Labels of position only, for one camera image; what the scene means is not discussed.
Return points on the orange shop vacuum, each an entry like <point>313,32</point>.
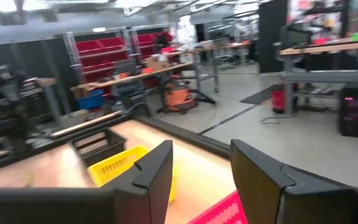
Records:
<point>177,96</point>

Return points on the black slotted plastic basket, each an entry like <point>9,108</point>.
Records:
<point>117,146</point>

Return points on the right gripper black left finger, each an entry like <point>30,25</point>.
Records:
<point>73,208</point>

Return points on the wooden workbench grey frame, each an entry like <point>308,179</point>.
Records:
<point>322,48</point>

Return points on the cardboard box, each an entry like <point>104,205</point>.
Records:
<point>157,63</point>

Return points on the blue plastic bin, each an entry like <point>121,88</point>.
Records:
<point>90,101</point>

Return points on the yellow slotted plastic basket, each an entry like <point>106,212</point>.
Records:
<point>113,168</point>

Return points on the metal shelf with red bins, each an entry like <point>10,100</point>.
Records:
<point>145,40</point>
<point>98,46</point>

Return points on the black floor mat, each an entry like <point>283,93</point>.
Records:
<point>259,96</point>

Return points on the long wooden workbench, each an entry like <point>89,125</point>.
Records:
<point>141,74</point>

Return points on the red slotted plastic basket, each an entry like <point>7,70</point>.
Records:
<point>225,211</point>

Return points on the black pillar panel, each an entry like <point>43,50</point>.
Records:
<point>272,37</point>

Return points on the red box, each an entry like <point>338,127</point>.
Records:
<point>278,99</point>

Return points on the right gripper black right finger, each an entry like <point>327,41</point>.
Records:
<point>291,199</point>

